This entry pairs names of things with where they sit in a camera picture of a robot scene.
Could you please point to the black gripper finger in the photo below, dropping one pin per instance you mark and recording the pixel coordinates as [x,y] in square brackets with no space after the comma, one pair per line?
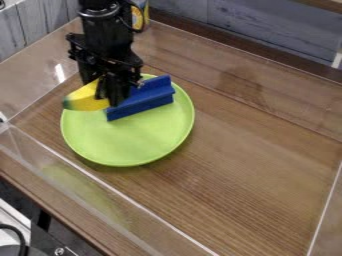
[90,71]
[114,87]

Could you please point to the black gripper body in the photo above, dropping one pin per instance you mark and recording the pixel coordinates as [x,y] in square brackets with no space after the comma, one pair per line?
[106,41]

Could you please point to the yellow toy banana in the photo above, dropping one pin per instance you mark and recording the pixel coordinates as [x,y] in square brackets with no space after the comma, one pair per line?
[81,99]

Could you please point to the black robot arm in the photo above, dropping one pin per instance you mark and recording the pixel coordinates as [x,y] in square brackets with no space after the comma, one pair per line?
[101,5]

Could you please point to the green round plate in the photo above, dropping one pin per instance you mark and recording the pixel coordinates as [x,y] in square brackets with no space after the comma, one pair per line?
[134,140]

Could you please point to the blue plastic block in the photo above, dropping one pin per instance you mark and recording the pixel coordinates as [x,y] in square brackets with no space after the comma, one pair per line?
[154,94]

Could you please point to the yellow printed can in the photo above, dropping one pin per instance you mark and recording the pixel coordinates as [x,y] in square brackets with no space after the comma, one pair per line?
[141,15]

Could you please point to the clear acrylic tray wall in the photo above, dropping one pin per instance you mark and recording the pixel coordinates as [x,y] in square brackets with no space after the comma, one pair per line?
[111,221]

